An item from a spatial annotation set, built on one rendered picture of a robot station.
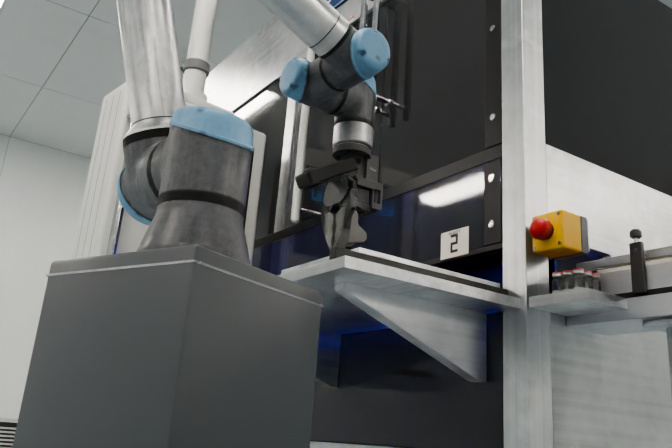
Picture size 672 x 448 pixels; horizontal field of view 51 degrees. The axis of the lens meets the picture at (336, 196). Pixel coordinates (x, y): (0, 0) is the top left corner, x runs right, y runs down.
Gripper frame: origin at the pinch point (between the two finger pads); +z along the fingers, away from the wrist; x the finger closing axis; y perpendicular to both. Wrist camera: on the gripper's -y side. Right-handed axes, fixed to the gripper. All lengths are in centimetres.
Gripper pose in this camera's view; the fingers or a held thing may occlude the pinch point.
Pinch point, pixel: (334, 251)
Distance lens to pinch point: 124.6
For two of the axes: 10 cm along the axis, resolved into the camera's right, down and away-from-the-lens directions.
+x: -5.6, 2.4, 7.9
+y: 8.2, 2.5, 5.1
